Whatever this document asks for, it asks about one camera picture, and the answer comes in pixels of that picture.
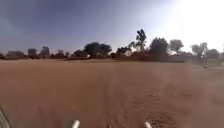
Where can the brown sandy dirt ground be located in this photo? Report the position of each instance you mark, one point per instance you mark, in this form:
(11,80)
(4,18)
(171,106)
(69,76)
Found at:
(110,86)

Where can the row of trees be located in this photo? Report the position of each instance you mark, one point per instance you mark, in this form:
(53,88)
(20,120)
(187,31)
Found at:
(156,50)

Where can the robot's own part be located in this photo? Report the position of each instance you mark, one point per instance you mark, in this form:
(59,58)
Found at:
(147,125)
(76,124)

